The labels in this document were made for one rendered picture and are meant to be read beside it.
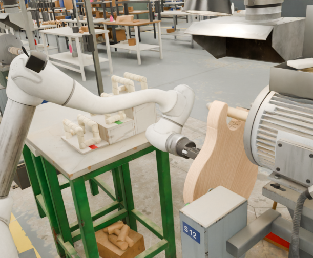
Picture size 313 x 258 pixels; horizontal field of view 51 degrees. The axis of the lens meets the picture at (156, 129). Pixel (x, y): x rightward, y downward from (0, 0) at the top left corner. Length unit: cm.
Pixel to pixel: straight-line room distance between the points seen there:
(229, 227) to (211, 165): 25
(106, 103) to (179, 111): 32
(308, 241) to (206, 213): 26
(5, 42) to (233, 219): 259
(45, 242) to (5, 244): 141
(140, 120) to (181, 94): 44
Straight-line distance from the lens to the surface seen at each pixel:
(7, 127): 128
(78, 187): 152
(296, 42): 103
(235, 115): 106
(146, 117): 174
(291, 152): 82
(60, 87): 109
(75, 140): 176
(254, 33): 93
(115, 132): 166
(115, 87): 184
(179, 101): 133
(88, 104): 115
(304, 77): 83
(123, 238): 219
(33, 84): 108
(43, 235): 271
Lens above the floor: 165
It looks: 24 degrees down
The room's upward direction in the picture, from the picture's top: 5 degrees counter-clockwise
